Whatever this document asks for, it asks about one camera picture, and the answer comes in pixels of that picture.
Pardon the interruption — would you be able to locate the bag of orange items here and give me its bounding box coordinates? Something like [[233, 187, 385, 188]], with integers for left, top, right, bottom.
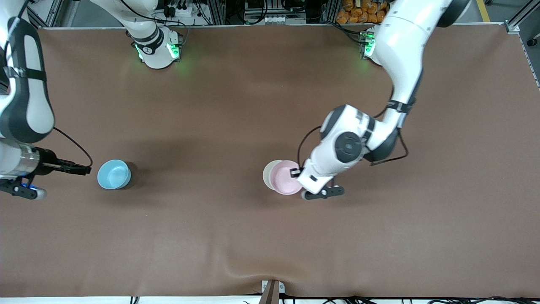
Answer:
[[336, 0, 389, 25]]

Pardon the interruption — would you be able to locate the blue bowl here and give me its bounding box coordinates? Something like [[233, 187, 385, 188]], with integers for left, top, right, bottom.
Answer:
[[97, 159, 132, 190]]

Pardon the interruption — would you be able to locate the brown table mat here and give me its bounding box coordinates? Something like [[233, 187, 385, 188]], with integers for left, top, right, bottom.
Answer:
[[0, 24, 540, 299]]

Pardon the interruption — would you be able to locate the white terminal block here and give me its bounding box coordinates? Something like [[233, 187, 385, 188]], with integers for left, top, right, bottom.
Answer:
[[262, 14, 308, 25]]

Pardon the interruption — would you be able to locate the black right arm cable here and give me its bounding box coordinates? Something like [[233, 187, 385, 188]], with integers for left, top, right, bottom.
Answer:
[[51, 126, 94, 168]]

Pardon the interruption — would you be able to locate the pink bowl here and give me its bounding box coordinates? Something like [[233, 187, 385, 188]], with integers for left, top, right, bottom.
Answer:
[[270, 160, 304, 196]]

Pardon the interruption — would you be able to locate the white bowl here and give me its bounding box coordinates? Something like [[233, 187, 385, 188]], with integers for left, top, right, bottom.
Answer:
[[262, 160, 284, 191]]

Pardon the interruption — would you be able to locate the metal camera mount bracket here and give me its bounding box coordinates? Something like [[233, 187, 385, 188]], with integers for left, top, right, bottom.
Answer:
[[258, 280, 286, 304]]

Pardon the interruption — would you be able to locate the aluminium frame post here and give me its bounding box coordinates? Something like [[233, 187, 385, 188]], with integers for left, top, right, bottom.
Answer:
[[504, 0, 540, 60], [25, 0, 64, 30]]

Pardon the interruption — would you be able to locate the white power strip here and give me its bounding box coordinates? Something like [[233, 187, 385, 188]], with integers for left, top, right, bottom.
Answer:
[[162, 3, 200, 19]]

